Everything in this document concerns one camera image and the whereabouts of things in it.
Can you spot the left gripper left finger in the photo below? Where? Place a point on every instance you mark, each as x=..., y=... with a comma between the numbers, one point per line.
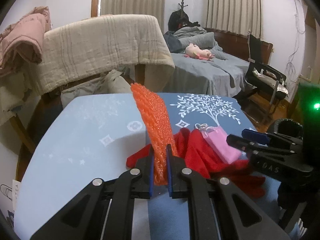
x=136, y=183

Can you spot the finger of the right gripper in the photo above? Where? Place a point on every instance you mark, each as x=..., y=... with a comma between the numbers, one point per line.
x=240, y=142
x=266, y=138

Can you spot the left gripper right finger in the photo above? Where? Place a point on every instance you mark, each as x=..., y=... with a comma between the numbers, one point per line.
x=185, y=183

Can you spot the orange foam net sleeve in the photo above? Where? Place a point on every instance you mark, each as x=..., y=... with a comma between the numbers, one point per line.
x=156, y=119

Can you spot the black lined trash bin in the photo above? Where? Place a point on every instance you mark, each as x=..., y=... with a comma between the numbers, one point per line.
x=287, y=127

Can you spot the red cloth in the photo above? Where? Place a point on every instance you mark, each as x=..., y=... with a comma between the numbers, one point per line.
x=200, y=157

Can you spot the black office chair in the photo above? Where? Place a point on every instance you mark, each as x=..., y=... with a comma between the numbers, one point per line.
x=264, y=79

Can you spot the grey sheeted bed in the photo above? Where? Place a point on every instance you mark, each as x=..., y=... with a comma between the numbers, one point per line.
x=215, y=77

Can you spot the dark wooden headboard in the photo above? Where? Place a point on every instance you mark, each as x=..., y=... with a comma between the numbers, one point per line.
x=237, y=45

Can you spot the grey cushion under rack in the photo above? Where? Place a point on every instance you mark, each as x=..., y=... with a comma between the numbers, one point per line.
x=110, y=83

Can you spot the pink plush toy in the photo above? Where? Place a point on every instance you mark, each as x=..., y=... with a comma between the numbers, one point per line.
x=195, y=52

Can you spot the grey pillow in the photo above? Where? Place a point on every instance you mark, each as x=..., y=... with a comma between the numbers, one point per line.
x=203, y=41

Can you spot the dark clothes pile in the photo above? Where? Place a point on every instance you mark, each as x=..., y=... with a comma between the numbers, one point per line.
x=173, y=43

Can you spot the white paper box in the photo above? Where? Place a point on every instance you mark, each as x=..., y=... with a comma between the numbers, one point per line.
x=9, y=195

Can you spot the right beige curtain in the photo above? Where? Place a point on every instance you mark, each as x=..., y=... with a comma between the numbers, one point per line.
x=241, y=17

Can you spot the black coat stand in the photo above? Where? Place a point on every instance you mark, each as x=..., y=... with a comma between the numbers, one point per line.
x=179, y=19

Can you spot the beige quilted blanket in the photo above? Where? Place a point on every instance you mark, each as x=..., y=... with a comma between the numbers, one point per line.
x=97, y=45

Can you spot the beige cloth under jacket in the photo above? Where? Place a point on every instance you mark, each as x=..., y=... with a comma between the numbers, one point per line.
x=16, y=92

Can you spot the pink padded jacket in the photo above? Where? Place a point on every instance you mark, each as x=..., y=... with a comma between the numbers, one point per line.
x=23, y=40

